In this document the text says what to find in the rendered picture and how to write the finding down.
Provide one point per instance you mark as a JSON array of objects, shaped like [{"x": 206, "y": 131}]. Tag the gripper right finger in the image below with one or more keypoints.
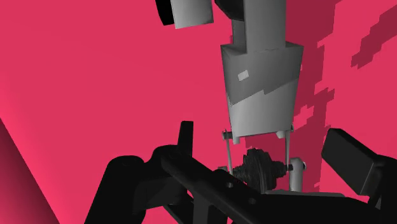
[{"x": 350, "y": 158}]

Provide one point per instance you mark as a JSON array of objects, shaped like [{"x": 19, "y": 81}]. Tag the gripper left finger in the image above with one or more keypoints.
[{"x": 130, "y": 186}]

